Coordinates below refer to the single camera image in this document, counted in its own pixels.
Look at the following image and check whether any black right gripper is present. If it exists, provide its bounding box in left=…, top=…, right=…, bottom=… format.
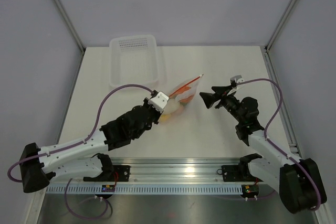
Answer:
left=199, top=85, right=245, bottom=124

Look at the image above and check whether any clear zip top bag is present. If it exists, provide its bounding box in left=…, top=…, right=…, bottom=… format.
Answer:
left=168, top=74, right=203, bottom=119

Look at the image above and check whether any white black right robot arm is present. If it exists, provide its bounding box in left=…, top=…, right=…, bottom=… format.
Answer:
left=200, top=83, right=327, bottom=214

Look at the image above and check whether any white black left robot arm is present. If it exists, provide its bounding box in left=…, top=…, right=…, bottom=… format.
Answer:
left=19, top=98, right=164, bottom=193

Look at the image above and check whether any fake white radish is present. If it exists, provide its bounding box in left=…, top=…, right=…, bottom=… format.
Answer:
left=164, top=100, right=184, bottom=115

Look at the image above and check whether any fake yellow lemon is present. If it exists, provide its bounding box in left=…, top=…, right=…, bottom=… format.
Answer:
left=159, top=114, right=172, bottom=123

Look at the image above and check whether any white plastic perforated basket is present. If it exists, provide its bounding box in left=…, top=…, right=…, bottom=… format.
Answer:
left=109, top=35, right=159, bottom=88

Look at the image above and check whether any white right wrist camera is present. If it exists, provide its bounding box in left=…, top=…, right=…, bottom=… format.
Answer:
left=230, top=75, right=244, bottom=86

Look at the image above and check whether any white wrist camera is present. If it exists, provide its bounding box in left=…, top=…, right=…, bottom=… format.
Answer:
left=230, top=75, right=244, bottom=86
left=148, top=90, right=169, bottom=113

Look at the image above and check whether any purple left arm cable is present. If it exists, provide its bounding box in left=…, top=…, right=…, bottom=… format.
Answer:
left=7, top=84, right=158, bottom=183

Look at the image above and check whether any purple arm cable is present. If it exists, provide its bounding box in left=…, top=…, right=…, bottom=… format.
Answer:
left=237, top=78, right=322, bottom=209
left=7, top=84, right=158, bottom=183

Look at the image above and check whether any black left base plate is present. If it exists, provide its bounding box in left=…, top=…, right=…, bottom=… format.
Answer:
left=83, top=165, right=131, bottom=182

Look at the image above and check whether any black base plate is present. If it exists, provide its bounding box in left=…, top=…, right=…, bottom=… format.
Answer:
left=83, top=165, right=131, bottom=182
left=221, top=165, right=258, bottom=183

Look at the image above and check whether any aluminium mounting rail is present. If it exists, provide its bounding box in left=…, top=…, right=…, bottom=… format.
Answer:
left=111, top=157, right=239, bottom=185

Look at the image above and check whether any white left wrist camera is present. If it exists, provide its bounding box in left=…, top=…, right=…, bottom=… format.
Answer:
left=148, top=90, right=169, bottom=113

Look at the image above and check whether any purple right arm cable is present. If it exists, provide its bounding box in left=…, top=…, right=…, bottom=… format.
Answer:
left=237, top=78, right=322, bottom=209

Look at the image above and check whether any white slotted cable duct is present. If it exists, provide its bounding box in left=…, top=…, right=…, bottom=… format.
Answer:
left=46, top=184, right=243, bottom=195

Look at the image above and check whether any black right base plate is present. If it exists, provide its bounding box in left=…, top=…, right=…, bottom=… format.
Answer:
left=221, top=165, right=258, bottom=183

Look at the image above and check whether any aluminium frame post left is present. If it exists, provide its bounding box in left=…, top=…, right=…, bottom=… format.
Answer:
left=52, top=0, right=86, bottom=55

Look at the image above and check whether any aluminium frame post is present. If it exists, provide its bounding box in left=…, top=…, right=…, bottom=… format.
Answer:
left=52, top=0, right=86, bottom=55
left=265, top=0, right=299, bottom=53

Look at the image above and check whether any aluminium frame post right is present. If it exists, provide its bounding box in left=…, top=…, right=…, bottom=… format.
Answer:
left=265, top=0, right=299, bottom=53

